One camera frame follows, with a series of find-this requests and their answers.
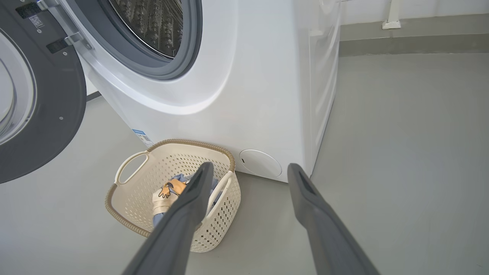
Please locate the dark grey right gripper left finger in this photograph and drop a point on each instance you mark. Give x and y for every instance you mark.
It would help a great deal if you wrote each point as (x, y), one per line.
(179, 225)

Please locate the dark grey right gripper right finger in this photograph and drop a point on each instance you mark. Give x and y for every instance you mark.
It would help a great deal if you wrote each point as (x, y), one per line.
(324, 229)

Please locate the stainless steel washing machine drum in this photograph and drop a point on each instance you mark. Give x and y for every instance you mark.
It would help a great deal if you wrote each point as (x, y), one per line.
(153, 23)

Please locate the cream perforated laundry basket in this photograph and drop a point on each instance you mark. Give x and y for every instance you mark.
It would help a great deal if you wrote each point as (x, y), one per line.
(133, 198)

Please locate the metal door hinge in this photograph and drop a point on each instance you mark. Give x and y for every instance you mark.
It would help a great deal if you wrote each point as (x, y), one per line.
(72, 38)

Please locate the round white filter cover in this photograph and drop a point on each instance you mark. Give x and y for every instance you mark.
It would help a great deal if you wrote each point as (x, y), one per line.
(260, 163)

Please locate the black round glass washer door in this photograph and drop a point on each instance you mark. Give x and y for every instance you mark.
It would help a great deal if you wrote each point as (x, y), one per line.
(57, 114)

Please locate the blue printed garment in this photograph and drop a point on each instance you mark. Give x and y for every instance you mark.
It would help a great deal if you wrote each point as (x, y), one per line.
(179, 178)

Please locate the white front-load washing machine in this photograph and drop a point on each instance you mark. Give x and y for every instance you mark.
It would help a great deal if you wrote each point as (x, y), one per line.
(259, 76)

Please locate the blue energy label sticker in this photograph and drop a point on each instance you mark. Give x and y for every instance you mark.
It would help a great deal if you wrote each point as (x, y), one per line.
(143, 138)

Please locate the cream printed garment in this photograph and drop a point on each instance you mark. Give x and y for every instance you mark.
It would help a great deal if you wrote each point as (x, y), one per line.
(162, 202)

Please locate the white post base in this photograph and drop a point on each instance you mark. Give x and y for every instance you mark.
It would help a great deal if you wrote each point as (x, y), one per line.
(392, 19)

